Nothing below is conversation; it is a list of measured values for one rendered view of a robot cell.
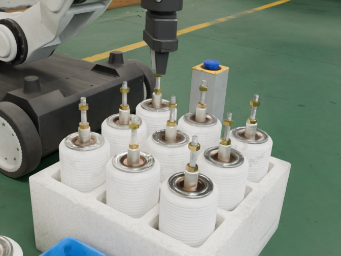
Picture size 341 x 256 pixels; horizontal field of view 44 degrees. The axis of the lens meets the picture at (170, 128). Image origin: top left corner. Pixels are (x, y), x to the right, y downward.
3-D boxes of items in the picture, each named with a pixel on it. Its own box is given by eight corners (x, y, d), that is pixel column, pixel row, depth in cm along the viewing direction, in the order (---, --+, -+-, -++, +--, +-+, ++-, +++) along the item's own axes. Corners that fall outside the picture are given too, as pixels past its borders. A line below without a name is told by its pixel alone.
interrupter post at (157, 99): (161, 105, 99) (162, 92, 97) (161, 109, 97) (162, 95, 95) (151, 104, 99) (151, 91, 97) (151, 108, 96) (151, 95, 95)
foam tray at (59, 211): (35, 249, 88) (28, 176, 80) (146, 172, 118) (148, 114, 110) (193, 349, 69) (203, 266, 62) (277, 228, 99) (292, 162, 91)
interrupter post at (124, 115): (118, 125, 87) (118, 111, 86) (118, 121, 89) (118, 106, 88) (130, 125, 88) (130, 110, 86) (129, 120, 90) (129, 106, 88)
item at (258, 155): (257, 197, 98) (270, 127, 90) (262, 223, 89) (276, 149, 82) (216, 193, 98) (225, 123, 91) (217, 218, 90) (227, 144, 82)
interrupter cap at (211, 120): (222, 119, 94) (222, 116, 93) (210, 131, 87) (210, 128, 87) (191, 111, 96) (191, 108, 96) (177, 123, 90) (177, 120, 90)
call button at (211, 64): (200, 69, 105) (200, 61, 104) (207, 65, 108) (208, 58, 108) (213, 72, 103) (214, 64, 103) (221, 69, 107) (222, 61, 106)
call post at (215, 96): (182, 173, 118) (191, 68, 105) (195, 164, 124) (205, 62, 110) (204, 183, 115) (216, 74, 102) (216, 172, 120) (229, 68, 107)
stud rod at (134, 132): (129, 155, 73) (130, 116, 70) (132, 153, 74) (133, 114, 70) (134, 157, 73) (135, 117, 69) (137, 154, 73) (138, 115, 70)
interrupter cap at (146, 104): (171, 101, 101) (172, 98, 101) (173, 114, 94) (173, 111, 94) (140, 100, 101) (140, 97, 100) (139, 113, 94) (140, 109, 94)
